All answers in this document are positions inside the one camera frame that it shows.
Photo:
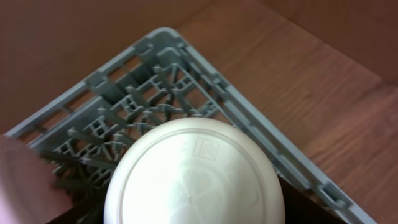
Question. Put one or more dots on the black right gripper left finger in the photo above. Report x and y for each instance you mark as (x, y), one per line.
(83, 213)

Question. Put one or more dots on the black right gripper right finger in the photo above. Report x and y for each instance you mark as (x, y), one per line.
(299, 209)

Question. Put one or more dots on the translucent plastic cup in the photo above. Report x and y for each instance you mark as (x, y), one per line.
(194, 171)

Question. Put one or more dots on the grey plastic dishwasher rack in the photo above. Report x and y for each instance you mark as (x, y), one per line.
(85, 131)

